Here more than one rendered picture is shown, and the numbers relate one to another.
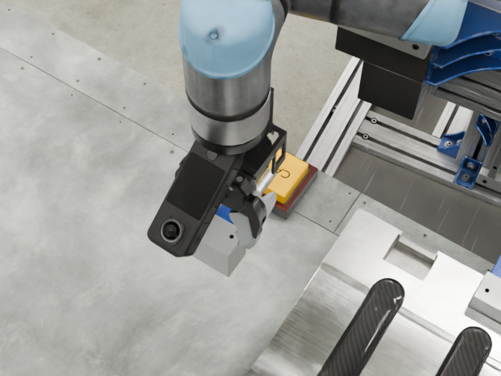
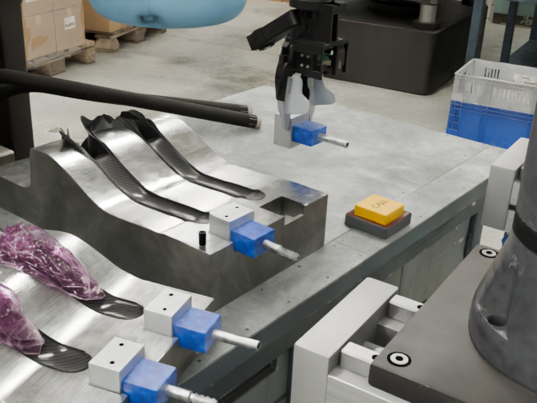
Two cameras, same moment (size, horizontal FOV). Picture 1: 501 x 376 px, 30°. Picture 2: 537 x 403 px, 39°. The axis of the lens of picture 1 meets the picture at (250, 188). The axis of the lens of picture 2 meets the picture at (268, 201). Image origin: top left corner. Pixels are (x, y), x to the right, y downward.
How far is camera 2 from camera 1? 1.40 m
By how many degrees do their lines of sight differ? 72
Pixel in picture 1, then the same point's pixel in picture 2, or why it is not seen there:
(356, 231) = (306, 190)
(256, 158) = (304, 41)
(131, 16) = not seen: outside the picture
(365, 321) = (235, 191)
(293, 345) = (224, 168)
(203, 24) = not seen: outside the picture
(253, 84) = not seen: outside the picture
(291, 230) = (335, 225)
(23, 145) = (403, 153)
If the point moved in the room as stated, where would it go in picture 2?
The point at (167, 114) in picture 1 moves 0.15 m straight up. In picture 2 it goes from (436, 193) to (448, 114)
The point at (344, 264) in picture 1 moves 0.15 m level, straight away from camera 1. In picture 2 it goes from (279, 183) to (375, 201)
